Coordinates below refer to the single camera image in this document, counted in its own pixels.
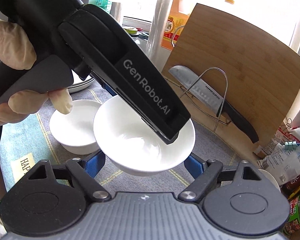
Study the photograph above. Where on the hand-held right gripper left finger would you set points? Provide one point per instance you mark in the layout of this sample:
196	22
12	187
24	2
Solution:
95	162

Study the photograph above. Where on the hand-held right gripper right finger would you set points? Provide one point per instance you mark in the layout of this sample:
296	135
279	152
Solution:
193	165

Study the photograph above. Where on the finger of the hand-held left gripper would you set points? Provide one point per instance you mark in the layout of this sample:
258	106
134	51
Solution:
168	139

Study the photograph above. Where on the white floral plate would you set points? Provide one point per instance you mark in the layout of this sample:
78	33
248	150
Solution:
83	81
77	88

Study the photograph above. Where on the person's left hand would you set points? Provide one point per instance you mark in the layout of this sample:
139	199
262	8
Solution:
12	42

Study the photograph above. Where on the checked grey blue towel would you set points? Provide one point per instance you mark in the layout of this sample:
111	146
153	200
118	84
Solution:
210	155

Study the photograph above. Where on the glass jar yellow lid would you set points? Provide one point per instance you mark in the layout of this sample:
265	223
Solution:
132	30

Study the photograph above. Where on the white plastic bag roll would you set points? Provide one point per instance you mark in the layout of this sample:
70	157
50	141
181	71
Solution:
117	12

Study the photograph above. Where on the white bowl pink floral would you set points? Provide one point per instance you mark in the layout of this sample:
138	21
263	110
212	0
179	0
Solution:
72	127

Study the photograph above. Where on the clear cling film roll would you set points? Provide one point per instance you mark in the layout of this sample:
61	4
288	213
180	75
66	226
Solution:
157	30

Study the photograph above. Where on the orange cooking oil bottle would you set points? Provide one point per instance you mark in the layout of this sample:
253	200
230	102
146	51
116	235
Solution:
176	17

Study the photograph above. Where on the plastic food bags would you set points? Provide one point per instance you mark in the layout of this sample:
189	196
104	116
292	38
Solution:
287	157

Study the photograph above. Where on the metal binder clip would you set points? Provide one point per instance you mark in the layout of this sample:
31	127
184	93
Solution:
291	145

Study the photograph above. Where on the red printed packet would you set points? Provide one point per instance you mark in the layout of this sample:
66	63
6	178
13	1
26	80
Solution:
296	182

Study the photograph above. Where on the wooden cutting board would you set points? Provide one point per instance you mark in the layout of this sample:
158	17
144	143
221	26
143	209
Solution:
240	55

